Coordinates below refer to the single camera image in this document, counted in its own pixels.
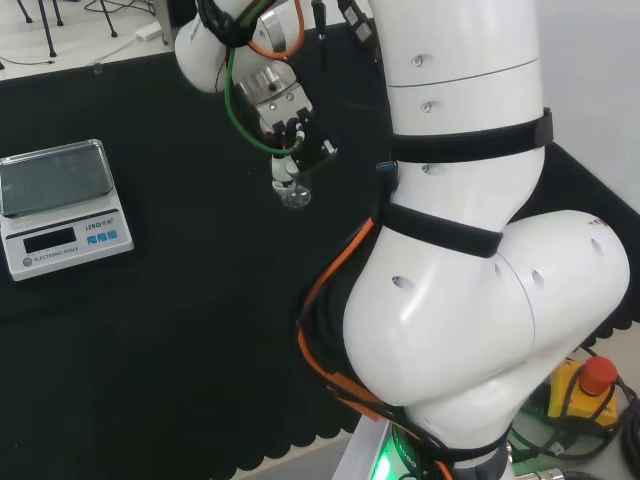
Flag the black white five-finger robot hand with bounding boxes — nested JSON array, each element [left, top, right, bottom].
[[234, 63, 340, 195]]

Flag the clear glass beaker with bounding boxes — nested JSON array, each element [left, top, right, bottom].
[[272, 169, 313, 210]]

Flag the black tripod legs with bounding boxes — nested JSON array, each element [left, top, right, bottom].
[[13, 0, 119, 59]]

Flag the black bench cloth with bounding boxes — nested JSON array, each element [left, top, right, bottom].
[[0, 27, 640, 480]]

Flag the white electronic balance steel pan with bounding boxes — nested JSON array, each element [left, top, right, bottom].
[[0, 138, 136, 283]]

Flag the yellow stop button red cap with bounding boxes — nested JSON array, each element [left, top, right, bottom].
[[546, 355, 622, 434]]

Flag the green cable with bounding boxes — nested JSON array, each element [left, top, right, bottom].
[[222, 47, 297, 154]]

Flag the orange cable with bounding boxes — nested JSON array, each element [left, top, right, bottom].
[[296, 218, 401, 422]]

